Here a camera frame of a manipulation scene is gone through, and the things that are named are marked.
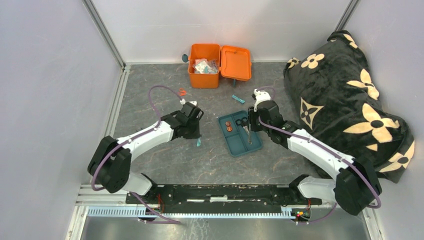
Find orange handled small scissors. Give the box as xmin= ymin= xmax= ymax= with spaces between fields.
xmin=178 ymin=87 xmax=192 ymax=97

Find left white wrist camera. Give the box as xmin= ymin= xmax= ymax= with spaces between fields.
xmin=179 ymin=98 xmax=198 ymax=106

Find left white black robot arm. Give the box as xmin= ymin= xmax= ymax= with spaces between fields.
xmin=87 ymin=101 xmax=204 ymax=204

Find teal knob behind box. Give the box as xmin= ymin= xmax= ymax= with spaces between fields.
xmin=181 ymin=54 xmax=189 ymax=63

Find teal plastic tray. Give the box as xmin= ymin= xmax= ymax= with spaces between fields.
xmin=217 ymin=110 xmax=263 ymax=157

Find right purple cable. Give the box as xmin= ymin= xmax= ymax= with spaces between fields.
xmin=256 ymin=86 xmax=383 ymax=225

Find black handled scissors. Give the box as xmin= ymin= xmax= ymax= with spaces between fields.
xmin=235 ymin=117 xmax=252 ymax=145

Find blue plaster packet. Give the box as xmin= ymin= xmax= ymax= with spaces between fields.
xmin=201 ymin=65 xmax=218 ymax=74

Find black mounting base rail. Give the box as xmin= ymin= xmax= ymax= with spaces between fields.
xmin=141 ymin=184 xmax=322 ymax=214

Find orange medicine kit box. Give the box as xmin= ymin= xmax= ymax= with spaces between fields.
xmin=187 ymin=43 xmax=252 ymax=89

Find black floral blanket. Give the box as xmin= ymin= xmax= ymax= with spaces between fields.
xmin=283 ymin=30 xmax=415 ymax=183

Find teal sachet near gloves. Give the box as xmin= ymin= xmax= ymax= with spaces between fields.
xmin=231 ymin=94 xmax=246 ymax=105

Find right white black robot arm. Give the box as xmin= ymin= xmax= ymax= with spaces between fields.
xmin=247 ymin=100 xmax=382 ymax=216

